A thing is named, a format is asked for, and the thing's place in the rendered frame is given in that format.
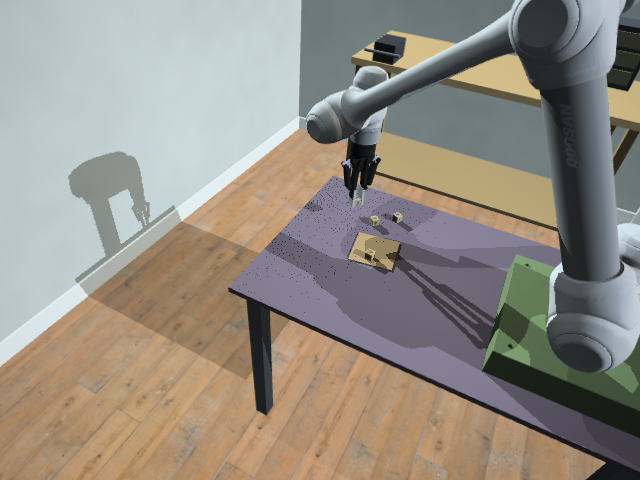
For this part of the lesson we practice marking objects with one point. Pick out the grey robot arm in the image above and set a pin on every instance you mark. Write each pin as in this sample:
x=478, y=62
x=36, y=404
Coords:
x=594, y=303

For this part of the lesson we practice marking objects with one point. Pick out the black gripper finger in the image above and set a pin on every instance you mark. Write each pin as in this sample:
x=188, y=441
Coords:
x=367, y=175
x=350, y=180

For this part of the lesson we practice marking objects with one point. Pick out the tan flat mat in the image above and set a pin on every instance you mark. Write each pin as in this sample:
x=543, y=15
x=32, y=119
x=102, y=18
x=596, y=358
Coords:
x=385, y=254

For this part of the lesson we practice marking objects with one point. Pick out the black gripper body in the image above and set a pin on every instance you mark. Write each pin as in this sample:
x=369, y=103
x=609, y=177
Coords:
x=359, y=152

